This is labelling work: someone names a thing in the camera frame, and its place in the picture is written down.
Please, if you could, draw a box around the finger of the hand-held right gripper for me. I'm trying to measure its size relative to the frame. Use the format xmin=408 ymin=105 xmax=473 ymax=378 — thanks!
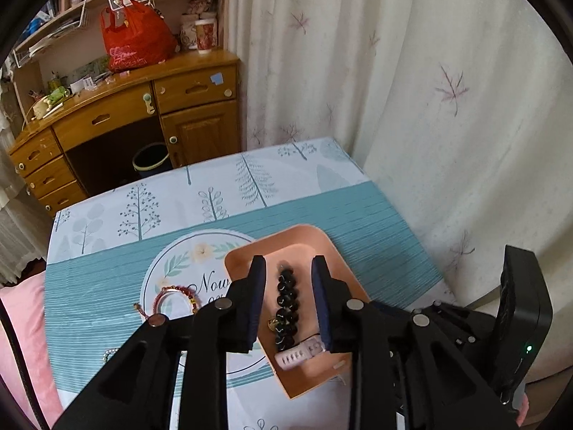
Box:
xmin=430 ymin=320 xmax=497 ymax=354
xmin=371 ymin=300 xmax=500 ymax=329

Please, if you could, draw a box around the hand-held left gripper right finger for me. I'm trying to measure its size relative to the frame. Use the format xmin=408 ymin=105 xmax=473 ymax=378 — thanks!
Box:
xmin=311 ymin=254 xmax=515 ymax=430

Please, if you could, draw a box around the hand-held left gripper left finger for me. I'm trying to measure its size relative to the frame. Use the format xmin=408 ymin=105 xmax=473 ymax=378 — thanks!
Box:
xmin=51 ymin=254 xmax=267 ymax=430

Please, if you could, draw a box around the black bead bracelet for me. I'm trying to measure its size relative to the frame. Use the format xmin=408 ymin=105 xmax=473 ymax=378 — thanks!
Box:
xmin=268 ymin=266 xmax=302 ymax=352

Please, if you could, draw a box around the pink plastic tray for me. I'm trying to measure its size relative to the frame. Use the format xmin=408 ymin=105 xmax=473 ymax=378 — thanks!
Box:
xmin=224 ymin=224 xmax=373 ymax=400

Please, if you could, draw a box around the tree print tablecloth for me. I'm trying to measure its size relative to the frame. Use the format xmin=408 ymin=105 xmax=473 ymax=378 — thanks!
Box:
xmin=45 ymin=138 xmax=457 ymax=430

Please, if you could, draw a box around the dark trash bin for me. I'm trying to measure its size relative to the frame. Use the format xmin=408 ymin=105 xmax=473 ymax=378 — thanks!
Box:
xmin=133 ymin=142 xmax=172 ymax=179

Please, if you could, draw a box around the cream leaf print curtain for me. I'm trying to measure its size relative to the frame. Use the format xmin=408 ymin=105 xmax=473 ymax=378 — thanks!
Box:
xmin=224 ymin=0 xmax=573 ymax=381

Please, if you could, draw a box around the pink cushion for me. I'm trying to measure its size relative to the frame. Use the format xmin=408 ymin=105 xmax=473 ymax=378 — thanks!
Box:
xmin=0 ymin=273 xmax=63 ymax=430

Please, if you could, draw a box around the wooden desk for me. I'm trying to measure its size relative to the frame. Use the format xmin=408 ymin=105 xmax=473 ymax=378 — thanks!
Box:
xmin=8 ymin=49 xmax=242 ymax=213

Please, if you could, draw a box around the white lace covered cabinet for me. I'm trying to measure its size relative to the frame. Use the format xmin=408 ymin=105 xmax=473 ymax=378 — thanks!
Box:
xmin=0 ymin=76 xmax=52 ymax=285

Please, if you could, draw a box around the red patterned paper cup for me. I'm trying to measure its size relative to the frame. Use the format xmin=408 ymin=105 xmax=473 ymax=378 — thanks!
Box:
xmin=195 ymin=19 xmax=218 ymax=56

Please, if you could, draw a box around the red plastic bag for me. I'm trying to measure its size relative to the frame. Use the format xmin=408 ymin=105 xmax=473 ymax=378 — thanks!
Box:
xmin=99 ymin=0 xmax=180 ymax=73

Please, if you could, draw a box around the red string bracelet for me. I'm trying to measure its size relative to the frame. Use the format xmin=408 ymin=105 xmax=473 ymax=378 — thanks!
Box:
xmin=133 ymin=284 xmax=203 ymax=323

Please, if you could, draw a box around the white wire rack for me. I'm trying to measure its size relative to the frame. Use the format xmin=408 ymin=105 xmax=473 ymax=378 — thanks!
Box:
xmin=13 ymin=0 xmax=88 ymax=66

